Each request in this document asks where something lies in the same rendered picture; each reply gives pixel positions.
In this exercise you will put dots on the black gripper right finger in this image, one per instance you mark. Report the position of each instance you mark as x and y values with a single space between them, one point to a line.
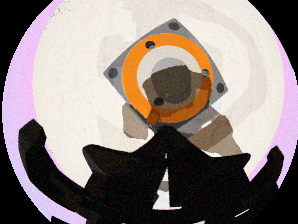
189 167

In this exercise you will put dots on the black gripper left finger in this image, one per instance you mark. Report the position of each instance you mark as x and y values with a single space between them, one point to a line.
147 165

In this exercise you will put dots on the orange round plate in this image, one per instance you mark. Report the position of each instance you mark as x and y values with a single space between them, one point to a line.
138 84

